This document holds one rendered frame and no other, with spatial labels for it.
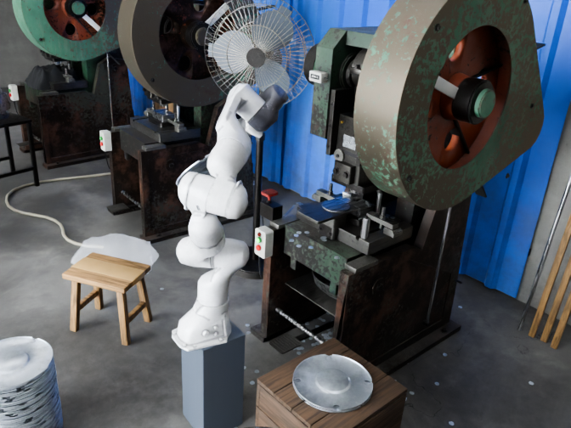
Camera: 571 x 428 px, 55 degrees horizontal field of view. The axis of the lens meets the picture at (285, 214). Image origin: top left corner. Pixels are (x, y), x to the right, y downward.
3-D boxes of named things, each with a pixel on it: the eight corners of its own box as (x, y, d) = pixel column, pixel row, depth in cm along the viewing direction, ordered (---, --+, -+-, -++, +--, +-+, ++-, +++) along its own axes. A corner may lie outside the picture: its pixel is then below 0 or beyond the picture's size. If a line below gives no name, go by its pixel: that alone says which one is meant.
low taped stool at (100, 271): (68, 331, 273) (60, 273, 259) (97, 306, 294) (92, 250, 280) (128, 347, 264) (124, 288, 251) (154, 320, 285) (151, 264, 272)
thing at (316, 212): (315, 250, 228) (318, 220, 222) (293, 237, 237) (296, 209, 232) (356, 234, 243) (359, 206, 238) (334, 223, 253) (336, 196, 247)
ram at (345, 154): (351, 188, 228) (358, 119, 216) (325, 177, 238) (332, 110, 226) (378, 180, 239) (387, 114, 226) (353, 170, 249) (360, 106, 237)
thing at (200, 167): (171, 179, 211) (169, 177, 211) (183, 192, 240) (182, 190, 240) (234, 140, 214) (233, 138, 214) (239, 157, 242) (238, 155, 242)
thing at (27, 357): (19, 397, 185) (19, 396, 185) (-54, 380, 190) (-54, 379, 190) (68, 346, 211) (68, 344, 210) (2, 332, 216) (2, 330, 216)
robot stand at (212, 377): (203, 442, 214) (202, 351, 196) (183, 413, 227) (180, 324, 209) (242, 424, 224) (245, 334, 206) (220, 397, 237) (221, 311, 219)
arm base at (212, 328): (187, 357, 192) (187, 324, 186) (164, 329, 205) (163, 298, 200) (241, 336, 204) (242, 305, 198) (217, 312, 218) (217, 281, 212)
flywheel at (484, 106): (490, 214, 219) (392, 188, 167) (448, 197, 232) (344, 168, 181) (565, 36, 207) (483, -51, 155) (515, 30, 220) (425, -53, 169)
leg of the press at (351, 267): (341, 407, 236) (365, 218, 199) (322, 391, 244) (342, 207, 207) (460, 330, 293) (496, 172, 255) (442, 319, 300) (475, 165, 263)
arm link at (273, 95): (236, 121, 190) (257, 141, 192) (257, 98, 181) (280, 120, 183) (256, 98, 203) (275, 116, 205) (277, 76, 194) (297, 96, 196)
